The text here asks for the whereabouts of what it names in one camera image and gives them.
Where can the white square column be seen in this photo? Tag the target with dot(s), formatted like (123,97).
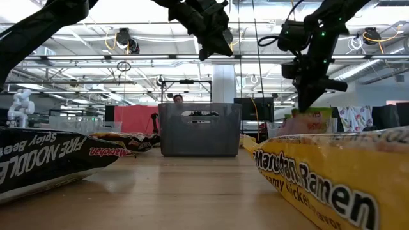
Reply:
(223,83)

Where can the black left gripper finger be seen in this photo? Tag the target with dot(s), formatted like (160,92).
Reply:
(220,40)
(229,38)

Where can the person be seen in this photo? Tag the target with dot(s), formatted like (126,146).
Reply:
(178,98)

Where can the yellow creamy chicken ramen pack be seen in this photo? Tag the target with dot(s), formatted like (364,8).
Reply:
(335,179)

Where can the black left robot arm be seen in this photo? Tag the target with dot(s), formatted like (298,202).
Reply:
(38,28)

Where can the silver ventilation duct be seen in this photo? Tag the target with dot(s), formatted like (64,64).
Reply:
(361,72)

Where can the dark grey plastic bin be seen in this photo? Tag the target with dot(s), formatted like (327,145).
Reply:
(199,137)

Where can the black rig frame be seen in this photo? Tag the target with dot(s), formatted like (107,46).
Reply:
(186,81)

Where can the black partition panel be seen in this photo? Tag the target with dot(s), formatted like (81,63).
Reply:
(385,116)

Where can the floral patterned cloth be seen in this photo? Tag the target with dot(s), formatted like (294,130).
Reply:
(354,118)

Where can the long ceiling light strip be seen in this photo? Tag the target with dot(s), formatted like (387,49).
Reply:
(187,57)
(140,57)

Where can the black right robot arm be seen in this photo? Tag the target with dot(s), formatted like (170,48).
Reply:
(335,12)

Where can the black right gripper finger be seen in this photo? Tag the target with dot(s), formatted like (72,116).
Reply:
(313,97)
(302,97)

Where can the clear plastic bin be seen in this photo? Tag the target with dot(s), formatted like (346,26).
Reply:
(80,125)
(271,127)

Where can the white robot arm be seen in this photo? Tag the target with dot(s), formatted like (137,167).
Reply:
(20,108)

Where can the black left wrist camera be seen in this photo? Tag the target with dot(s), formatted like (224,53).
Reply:
(221,12)

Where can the black fire noodle pack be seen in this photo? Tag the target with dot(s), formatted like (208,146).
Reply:
(137,142)
(48,159)

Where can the red partition screen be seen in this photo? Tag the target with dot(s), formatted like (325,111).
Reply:
(135,118)

